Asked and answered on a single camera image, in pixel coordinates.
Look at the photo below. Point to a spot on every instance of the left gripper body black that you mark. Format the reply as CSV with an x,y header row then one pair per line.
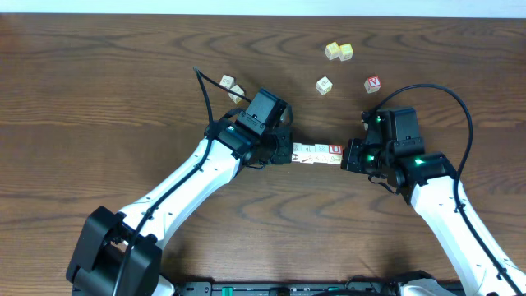
x,y
283,149

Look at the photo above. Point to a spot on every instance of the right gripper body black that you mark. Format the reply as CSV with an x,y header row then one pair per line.
x,y
367,159

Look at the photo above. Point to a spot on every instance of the white block red print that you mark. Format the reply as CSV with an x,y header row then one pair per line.
x,y
322,154

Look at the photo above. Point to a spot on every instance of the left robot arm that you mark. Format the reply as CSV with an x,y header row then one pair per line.
x,y
120,253

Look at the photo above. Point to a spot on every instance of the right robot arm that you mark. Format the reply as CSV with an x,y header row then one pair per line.
x,y
479,262

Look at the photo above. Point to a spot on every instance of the white block yellow side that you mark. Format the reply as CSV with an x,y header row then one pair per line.
x,y
236,94

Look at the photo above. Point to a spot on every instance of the red letter block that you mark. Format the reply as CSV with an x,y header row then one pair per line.
x,y
372,84

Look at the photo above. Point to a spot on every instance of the white block red side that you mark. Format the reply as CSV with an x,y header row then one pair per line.
x,y
227,82

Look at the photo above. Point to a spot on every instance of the white yellow block centre right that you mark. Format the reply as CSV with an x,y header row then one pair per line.
x,y
324,85

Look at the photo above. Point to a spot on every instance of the yellow block far right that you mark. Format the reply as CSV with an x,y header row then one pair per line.
x,y
346,52

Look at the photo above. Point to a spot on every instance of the yellow block far left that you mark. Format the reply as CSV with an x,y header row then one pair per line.
x,y
332,50

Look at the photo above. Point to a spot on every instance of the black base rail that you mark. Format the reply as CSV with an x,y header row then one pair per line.
x,y
356,286

